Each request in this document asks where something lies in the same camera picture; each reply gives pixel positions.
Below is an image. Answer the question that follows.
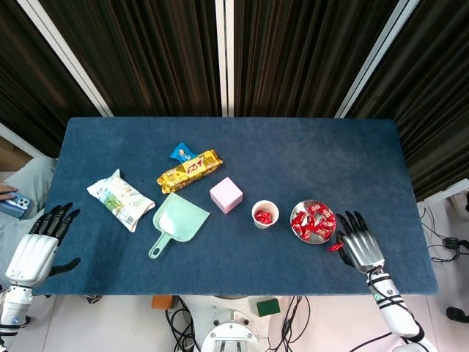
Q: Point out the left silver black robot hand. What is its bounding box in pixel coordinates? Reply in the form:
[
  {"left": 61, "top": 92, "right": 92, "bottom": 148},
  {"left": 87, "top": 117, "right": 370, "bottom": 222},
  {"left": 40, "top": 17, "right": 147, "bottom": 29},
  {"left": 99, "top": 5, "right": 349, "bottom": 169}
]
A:
[{"left": 4, "top": 202, "right": 81, "bottom": 289}]

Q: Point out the bystander's bare hand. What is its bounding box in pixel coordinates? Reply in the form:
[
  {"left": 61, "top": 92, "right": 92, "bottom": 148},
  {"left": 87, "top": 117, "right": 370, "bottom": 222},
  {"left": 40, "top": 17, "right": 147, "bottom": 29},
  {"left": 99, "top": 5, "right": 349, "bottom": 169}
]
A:
[{"left": 0, "top": 184, "right": 19, "bottom": 202}]

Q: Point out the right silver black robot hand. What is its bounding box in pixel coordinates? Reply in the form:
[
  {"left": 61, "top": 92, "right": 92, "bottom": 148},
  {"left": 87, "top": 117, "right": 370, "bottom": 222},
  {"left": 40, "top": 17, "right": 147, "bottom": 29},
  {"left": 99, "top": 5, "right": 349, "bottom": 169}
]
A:
[{"left": 335, "top": 210, "right": 386, "bottom": 274}]

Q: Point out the silver metal plate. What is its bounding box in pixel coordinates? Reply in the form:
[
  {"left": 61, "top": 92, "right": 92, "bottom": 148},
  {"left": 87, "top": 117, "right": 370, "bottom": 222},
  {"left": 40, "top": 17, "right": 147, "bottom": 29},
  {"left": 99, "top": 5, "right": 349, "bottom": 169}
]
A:
[{"left": 289, "top": 199, "right": 337, "bottom": 244}]

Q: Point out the white paper cup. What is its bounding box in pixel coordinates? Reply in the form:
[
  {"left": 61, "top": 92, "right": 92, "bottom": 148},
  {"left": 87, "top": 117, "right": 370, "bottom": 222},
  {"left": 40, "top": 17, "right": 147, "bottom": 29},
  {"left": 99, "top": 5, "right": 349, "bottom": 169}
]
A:
[{"left": 251, "top": 199, "right": 280, "bottom": 230}]

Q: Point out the blue smartphone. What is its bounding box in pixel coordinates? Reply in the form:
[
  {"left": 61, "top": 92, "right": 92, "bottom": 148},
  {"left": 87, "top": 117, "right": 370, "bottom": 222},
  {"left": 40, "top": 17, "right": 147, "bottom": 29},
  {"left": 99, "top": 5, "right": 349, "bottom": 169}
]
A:
[{"left": 0, "top": 193, "right": 32, "bottom": 220}]

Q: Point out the person's leg in jeans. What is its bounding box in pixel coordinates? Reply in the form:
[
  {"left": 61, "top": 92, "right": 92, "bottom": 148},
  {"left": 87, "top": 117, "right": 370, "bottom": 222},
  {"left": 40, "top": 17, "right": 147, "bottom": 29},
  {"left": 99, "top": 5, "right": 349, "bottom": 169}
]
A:
[{"left": 0, "top": 156, "right": 59, "bottom": 265}]

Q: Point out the white metal bar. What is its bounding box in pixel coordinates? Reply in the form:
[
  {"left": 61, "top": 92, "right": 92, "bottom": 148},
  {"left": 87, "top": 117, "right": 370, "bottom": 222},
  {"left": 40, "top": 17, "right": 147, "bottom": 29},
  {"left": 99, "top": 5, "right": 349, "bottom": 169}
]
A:
[
  {"left": 0, "top": 121, "right": 40, "bottom": 159},
  {"left": 417, "top": 181, "right": 469, "bottom": 206}
]

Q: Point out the dark brown pleated curtain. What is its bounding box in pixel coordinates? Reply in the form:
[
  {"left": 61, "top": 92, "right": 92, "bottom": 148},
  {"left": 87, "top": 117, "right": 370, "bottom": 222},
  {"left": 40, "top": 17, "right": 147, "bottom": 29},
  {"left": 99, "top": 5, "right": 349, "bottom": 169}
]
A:
[
  {"left": 0, "top": 0, "right": 103, "bottom": 158},
  {"left": 346, "top": 0, "right": 469, "bottom": 202},
  {"left": 38, "top": 0, "right": 223, "bottom": 118},
  {"left": 233, "top": 0, "right": 404, "bottom": 118}
]

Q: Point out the white snack bag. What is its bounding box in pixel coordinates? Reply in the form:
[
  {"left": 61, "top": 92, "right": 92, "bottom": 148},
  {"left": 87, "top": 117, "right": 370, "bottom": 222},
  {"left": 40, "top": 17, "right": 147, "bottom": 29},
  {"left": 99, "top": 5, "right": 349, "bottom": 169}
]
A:
[{"left": 86, "top": 168, "right": 156, "bottom": 233}]

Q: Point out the green block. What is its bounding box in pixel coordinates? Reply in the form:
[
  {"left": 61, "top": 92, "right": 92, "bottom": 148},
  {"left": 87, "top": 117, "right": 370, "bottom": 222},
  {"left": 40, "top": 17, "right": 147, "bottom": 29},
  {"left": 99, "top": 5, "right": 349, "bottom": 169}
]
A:
[{"left": 256, "top": 298, "right": 281, "bottom": 318}]

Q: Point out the black round object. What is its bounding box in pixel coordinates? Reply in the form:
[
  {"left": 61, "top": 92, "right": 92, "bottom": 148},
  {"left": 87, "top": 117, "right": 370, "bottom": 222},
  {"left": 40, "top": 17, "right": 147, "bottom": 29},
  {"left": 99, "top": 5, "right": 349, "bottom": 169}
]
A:
[{"left": 446, "top": 306, "right": 469, "bottom": 323}]

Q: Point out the blue table cloth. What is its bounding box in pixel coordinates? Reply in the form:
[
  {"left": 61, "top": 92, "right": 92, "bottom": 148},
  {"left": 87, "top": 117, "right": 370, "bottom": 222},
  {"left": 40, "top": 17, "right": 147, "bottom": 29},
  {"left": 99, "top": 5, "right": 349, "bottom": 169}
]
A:
[{"left": 27, "top": 117, "right": 440, "bottom": 296}]

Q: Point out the orange block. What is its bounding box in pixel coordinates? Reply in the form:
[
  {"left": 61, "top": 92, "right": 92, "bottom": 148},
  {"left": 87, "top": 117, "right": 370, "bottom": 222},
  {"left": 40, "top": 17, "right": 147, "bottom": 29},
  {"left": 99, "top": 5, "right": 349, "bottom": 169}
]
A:
[{"left": 152, "top": 295, "right": 174, "bottom": 312}]

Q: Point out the pink cube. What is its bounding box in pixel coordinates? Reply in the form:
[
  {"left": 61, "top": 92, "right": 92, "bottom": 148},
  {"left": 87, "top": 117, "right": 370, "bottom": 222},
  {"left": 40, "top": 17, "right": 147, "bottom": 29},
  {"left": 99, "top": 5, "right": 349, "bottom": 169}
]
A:
[{"left": 209, "top": 177, "right": 244, "bottom": 215}]

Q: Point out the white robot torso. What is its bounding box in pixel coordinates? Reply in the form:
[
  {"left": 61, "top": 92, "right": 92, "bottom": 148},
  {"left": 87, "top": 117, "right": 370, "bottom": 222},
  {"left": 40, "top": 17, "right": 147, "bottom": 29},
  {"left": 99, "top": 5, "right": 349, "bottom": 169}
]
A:
[{"left": 166, "top": 295, "right": 290, "bottom": 352}]

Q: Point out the mint green plastic dustpan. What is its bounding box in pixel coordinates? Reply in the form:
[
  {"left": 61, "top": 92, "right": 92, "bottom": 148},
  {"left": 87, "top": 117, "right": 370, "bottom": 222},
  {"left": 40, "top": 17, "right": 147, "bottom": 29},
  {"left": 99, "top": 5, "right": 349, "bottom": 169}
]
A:
[{"left": 148, "top": 192, "right": 211, "bottom": 260}]

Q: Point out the small blue snack packet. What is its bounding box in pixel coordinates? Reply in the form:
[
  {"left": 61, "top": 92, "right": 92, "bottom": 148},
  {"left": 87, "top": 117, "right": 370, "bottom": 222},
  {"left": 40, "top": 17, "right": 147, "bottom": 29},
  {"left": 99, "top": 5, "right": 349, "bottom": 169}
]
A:
[{"left": 169, "top": 142, "right": 194, "bottom": 163}]

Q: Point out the gold biscuit package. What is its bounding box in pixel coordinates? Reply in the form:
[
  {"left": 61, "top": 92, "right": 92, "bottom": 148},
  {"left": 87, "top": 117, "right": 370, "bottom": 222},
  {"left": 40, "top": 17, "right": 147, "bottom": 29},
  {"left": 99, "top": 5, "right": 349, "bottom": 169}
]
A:
[{"left": 156, "top": 149, "right": 224, "bottom": 194}]

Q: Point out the black floor cable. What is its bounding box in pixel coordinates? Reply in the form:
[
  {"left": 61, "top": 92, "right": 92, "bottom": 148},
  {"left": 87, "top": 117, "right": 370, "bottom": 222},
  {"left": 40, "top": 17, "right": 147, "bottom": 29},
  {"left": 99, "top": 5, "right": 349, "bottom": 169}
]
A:
[{"left": 417, "top": 205, "right": 469, "bottom": 263}]

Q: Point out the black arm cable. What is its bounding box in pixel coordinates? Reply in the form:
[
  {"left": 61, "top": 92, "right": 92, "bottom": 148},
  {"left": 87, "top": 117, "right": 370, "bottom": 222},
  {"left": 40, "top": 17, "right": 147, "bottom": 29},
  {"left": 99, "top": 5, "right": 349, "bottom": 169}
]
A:
[{"left": 368, "top": 269, "right": 426, "bottom": 340}]

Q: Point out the black cable bundle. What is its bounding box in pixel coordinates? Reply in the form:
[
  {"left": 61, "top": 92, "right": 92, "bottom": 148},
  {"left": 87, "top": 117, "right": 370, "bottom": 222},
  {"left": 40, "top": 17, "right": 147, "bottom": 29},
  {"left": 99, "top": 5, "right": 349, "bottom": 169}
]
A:
[
  {"left": 263, "top": 295, "right": 312, "bottom": 352},
  {"left": 164, "top": 296, "right": 201, "bottom": 352}
]

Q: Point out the white frame post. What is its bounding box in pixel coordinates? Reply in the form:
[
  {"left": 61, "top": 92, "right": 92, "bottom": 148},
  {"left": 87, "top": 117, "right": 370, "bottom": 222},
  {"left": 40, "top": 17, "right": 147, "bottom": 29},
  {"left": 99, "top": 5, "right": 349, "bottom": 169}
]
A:
[
  {"left": 16, "top": 0, "right": 114, "bottom": 118},
  {"left": 333, "top": 0, "right": 421, "bottom": 119},
  {"left": 215, "top": 0, "right": 236, "bottom": 118}
]

